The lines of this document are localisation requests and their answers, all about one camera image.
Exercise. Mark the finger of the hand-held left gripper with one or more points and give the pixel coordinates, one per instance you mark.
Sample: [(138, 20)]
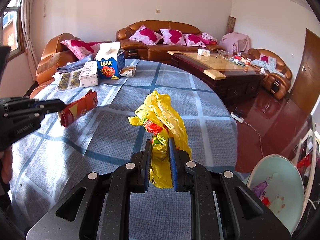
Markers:
[(25, 102), (53, 105)]

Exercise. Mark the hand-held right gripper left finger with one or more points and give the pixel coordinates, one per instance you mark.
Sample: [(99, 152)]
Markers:
[(148, 165)]

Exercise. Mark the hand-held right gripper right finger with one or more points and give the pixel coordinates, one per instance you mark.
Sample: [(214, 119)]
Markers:
[(173, 165)]

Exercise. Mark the red paper packet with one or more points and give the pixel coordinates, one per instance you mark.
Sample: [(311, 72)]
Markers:
[(75, 111)]

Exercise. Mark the yellow plastic bag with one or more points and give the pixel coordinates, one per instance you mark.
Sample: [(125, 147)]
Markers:
[(165, 110)]

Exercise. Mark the light blue enamel basin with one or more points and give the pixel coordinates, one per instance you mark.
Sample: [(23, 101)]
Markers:
[(287, 180)]

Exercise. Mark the person's left forearm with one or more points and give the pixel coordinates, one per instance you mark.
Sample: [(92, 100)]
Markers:
[(6, 165)]

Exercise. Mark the yellow sachet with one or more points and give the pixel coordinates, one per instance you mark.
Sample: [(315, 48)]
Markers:
[(63, 81), (75, 79)]

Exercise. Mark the blue white folded cloth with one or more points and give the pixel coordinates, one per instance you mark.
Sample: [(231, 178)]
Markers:
[(71, 66)]

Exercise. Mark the white carton box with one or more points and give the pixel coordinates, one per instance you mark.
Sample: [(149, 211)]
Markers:
[(88, 75)]

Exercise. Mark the brown armchair near window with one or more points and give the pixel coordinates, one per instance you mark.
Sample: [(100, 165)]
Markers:
[(50, 55)]

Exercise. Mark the blue checked tablecloth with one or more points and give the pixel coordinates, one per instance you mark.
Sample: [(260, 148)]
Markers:
[(100, 135)]

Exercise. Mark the pink rose cushion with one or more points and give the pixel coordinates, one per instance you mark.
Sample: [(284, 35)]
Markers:
[(264, 58), (80, 47), (193, 39), (147, 33), (173, 36)]

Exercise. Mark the blue milk carton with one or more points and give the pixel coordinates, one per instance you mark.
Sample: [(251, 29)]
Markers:
[(108, 67)]

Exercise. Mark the beige curtain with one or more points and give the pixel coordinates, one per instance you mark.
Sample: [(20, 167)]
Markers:
[(30, 30)]

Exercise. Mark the window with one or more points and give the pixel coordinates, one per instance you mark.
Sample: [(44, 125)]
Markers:
[(12, 30)]

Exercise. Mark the white power strip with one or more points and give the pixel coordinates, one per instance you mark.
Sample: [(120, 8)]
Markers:
[(237, 117)]

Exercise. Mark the small white picture box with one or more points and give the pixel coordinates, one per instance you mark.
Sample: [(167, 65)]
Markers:
[(128, 71)]

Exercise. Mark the purple wrapper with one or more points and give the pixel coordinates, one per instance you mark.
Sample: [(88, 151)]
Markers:
[(260, 188)]

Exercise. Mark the dark wooden coffee table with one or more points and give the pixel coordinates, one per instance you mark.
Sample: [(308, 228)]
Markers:
[(237, 90)]

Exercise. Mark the long orange leather sofa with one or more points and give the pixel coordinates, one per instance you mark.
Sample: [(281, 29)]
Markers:
[(155, 51)]

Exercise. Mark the white tissue box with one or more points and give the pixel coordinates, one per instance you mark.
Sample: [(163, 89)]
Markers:
[(203, 52)]

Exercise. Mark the small red white jar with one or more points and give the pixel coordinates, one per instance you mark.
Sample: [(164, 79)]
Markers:
[(248, 62)]

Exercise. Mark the pink folded blanket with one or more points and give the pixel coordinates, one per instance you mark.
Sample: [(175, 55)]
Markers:
[(208, 38)]

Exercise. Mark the white television stand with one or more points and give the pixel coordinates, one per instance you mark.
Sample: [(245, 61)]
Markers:
[(305, 140)]

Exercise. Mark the pink cloth covered chair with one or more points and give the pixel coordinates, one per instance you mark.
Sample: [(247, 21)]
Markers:
[(235, 42)]

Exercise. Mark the light blue cloth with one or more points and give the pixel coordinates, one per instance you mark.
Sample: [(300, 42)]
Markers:
[(271, 66)]

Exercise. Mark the orange leather armchair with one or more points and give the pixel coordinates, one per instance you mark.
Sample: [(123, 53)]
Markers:
[(282, 72)]

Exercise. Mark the tall patterned vase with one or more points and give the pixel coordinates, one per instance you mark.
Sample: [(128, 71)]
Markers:
[(231, 25)]

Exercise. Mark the brown wooden door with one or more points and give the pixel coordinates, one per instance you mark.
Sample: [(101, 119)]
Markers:
[(310, 67)]

